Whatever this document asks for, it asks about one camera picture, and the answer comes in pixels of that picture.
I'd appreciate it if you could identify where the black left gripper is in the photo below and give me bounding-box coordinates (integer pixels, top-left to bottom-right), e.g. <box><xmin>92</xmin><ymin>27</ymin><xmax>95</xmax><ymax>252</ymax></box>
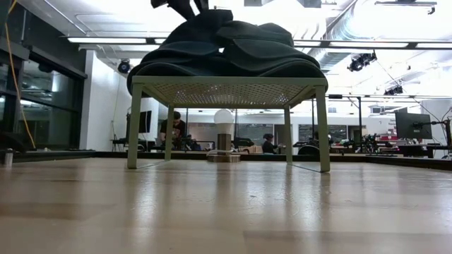
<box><xmin>150</xmin><ymin>0</ymin><xmax>210</xmax><ymax>21</ymax></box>

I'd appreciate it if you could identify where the green perforated metal shelf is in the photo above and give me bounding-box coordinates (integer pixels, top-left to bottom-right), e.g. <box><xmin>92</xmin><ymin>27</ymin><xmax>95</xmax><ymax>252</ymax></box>
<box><xmin>126</xmin><ymin>75</ymin><xmax>331</xmax><ymax>174</ymax></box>

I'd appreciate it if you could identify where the overhead LED light bar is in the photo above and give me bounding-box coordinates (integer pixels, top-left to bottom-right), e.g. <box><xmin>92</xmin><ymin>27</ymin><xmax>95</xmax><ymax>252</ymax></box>
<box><xmin>59</xmin><ymin>35</ymin><xmax>452</xmax><ymax>50</ymax></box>

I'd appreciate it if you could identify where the brass lamp with white globe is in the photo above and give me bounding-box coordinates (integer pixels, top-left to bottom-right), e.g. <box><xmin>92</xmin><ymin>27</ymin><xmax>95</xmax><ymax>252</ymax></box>
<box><xmin>206</xmin><ymin>108</ymin><xmax>242</xmax><ymax>164</ymax></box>

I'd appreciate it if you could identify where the person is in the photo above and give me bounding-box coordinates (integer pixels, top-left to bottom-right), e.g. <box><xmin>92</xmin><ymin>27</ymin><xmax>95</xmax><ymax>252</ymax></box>
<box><xmin>158</xmin><ymin>110</ymin><xmax>187</xmax><ymax>152</ymax></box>
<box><xmin>261</xmin><ymin>133</ymin><xmax>283</xmax><ymax>155</ymax></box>

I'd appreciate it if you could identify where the black ceiling spotlight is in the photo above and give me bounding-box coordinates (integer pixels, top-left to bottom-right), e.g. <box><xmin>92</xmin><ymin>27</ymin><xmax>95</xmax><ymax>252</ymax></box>
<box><xmin>347</xmin><ymin>51</ymin><xmax>378</xmax><ymax>73</ymax></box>
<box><xmin>383</xmin><ymin>85</ymin><xmax>405</xmax><ymax>97</ymax></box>

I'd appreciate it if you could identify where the black office chair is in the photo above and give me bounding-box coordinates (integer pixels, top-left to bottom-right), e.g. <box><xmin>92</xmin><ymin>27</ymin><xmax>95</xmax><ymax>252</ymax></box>
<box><xmin>297</xmin><ymin>144</ymin><xmax>321</xmax><ymax>156</ymax></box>

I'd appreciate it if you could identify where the black computer monitor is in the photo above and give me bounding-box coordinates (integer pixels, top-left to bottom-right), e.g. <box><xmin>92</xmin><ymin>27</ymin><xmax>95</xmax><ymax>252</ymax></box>
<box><xmin>394</xmin><ymin>111</ymin><xmax>434</xmax><ymax>140</ymax></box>

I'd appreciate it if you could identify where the round black ceiling camera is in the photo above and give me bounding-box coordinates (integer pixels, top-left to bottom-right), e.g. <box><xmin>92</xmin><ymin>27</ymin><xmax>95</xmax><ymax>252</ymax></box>
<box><xmin>117</xmin><ymin>59</ymin><xmax>133</xmax><ymax>75</ymax></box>

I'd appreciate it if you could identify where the silver ventilation duct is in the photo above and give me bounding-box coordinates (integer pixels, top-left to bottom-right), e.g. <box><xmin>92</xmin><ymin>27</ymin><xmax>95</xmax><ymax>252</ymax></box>
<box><xmin>307</xmin><ymin>0</ymin><xmax>452</xmax><ymax>71</ymax></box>

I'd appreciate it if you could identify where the yellow extension cord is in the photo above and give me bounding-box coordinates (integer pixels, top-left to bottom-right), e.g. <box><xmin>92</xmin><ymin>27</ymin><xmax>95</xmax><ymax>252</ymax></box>
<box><xmin>2</xmin><ymin>0</ymin><xmax>37</xmax><ymax>150</ymax></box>

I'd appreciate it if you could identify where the black aluminium table frame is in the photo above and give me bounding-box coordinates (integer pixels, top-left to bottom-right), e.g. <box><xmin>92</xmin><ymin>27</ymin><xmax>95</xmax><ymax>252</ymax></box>
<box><xmin>10</xmin><ymin>150</ymin><xmax>452</xmax><ymax>173</ymax></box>

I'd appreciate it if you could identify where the silver metal post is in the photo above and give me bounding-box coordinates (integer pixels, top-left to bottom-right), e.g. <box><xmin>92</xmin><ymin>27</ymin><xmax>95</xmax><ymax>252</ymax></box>
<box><xmin>2</xmin><ymin>147</ymin><xmax>15</xmax><ymax>167</ymax></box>

